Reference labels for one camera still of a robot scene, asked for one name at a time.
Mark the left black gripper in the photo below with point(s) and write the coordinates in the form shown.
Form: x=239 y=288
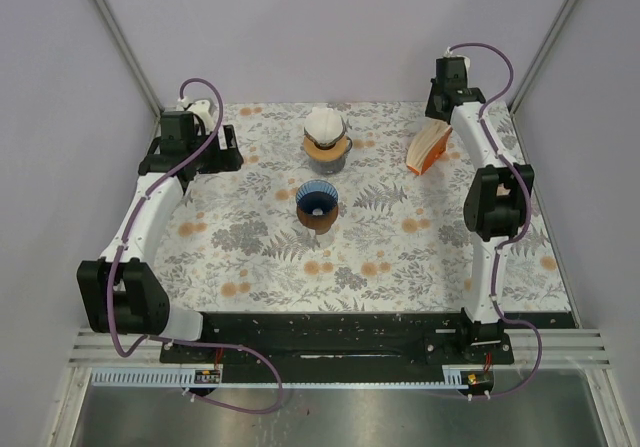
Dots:
x=226 y=160

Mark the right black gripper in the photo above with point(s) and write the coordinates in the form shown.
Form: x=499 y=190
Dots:
x=429 y=109

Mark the paper coffee filter pack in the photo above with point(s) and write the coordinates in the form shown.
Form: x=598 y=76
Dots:
x=428 y=145

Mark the clear ribbed glass dripper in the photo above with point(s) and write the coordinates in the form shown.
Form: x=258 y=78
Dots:
x=324 y=138

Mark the glass coffee server carafe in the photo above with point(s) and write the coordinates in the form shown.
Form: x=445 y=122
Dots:
x=331 y=161

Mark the white paper coffee filter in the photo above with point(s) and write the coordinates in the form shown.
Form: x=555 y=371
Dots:
x=323 y=117

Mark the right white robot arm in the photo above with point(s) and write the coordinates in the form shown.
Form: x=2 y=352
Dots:
x=496 y=211

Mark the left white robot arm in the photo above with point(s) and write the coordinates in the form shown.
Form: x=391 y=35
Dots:
x=119 y=289

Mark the floral patterned table mat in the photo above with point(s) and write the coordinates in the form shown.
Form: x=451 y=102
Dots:
x=400 y=243

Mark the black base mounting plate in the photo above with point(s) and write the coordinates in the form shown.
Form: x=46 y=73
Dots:
x=341 y=348

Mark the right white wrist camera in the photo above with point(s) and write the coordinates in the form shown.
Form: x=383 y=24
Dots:
x=457 y=66

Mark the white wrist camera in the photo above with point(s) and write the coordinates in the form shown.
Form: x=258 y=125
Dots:
x=457 y=66
x=204 y=109

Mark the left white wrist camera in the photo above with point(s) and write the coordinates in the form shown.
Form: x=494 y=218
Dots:
x=204 y=109

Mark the white slotted cable duct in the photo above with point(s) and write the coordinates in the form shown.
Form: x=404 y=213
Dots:
x=193 y=378

